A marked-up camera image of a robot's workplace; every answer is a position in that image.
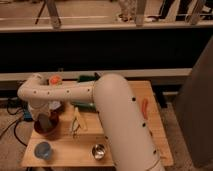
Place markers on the green plastic tray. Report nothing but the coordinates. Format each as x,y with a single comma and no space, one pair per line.
85,78

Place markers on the blue cup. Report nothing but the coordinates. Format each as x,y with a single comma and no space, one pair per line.
43,151

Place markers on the beige rectangular eraser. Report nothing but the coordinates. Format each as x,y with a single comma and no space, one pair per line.
45,122

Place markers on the orange chili pepper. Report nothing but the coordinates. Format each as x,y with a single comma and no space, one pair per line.
144,108

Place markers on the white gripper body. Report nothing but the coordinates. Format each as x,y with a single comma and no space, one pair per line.
35,111

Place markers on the blue box on floor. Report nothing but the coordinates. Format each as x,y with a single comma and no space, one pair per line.
27,115

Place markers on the wooden tongs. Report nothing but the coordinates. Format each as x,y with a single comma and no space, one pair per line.
77,122

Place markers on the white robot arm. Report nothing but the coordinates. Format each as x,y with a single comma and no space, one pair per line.
130,142

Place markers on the orange bowl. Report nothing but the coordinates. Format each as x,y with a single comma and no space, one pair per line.
54,120

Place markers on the small steel cup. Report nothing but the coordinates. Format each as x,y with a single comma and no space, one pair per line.
98,151

